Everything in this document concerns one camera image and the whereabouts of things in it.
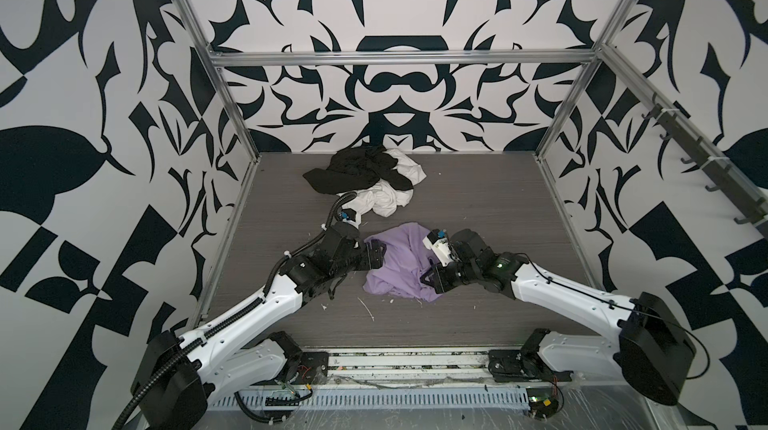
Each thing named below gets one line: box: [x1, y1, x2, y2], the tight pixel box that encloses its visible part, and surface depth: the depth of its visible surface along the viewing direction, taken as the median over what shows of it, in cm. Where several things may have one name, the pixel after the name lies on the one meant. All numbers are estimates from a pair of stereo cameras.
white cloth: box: [338, 148, 427, 217], surface depth 104 cm
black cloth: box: [302, 146, 414, 194], surface depth 107 cm
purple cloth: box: [362, 222, 441, 302], surface depth 84 cm
